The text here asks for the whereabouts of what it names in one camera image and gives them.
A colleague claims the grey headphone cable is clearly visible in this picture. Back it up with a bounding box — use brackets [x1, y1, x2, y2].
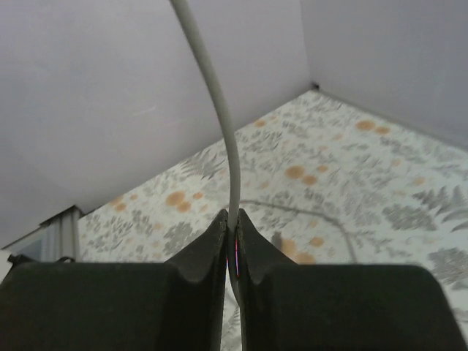
[170, 0, 243, 308]

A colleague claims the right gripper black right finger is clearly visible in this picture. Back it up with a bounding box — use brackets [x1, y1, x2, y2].
[237, 211, 464, 350]

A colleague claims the aluminium frame rail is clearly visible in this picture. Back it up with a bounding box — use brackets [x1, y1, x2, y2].
[4, 206, 82, 262]

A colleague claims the floral table mat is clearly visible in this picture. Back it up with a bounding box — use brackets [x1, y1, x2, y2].
[78, 91, 467, 333]

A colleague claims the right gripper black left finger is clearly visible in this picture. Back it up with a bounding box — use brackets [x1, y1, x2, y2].
[1, 211, 227, 350]

